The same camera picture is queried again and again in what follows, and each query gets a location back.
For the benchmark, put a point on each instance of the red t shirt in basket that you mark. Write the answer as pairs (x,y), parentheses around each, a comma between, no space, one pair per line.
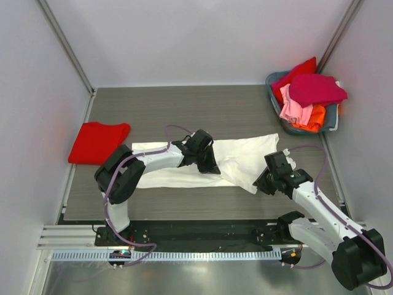
(308,67)

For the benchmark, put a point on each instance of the aluminium frame rail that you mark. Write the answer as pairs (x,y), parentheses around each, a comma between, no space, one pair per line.
(77,237)

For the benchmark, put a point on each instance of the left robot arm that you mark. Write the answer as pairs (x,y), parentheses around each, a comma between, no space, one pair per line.
(117,178)

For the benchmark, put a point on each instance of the aluminium corner post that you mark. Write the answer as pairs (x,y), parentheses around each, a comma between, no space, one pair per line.
(62,39)
(344,24)

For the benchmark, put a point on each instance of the white printed t shirt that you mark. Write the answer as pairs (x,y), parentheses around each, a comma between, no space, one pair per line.
(240,163)

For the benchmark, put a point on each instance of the grey t shirt in basket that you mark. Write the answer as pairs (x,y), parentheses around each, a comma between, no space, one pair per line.
(331,119)

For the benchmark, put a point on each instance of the pink t shirt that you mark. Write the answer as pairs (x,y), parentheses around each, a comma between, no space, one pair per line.
(292,111)

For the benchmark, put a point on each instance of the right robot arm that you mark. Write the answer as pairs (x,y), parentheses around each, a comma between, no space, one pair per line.
(356,255)

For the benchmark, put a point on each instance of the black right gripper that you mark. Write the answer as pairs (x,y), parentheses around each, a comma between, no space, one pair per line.
(267,180)

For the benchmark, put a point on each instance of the slotted white cable duct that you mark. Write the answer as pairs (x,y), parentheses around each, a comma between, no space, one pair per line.
(128,256)

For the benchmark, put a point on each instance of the folded red t shirt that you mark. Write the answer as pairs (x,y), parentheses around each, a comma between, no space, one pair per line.
(95,142)

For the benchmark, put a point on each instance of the right aluminium corner post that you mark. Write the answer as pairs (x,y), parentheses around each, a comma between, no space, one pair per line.
(344,24)

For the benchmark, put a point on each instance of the left aluminium corner post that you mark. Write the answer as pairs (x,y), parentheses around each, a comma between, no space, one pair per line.
(62,39)

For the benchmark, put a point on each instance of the magenta t shirt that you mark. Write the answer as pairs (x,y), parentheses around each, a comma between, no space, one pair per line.
(307,89)

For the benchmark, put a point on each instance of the grey-blue laundry basket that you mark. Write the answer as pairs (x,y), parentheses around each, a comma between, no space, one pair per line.
(274,77)

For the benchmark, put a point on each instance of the orange t shirt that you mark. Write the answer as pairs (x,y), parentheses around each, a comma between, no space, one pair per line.
(312,118)

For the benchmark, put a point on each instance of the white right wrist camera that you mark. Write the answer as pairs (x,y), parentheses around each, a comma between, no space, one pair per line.
(289,159)

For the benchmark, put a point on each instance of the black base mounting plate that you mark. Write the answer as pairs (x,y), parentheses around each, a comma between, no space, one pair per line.
(208,236)

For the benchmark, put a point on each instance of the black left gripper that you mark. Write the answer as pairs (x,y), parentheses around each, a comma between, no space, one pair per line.
(211,166)

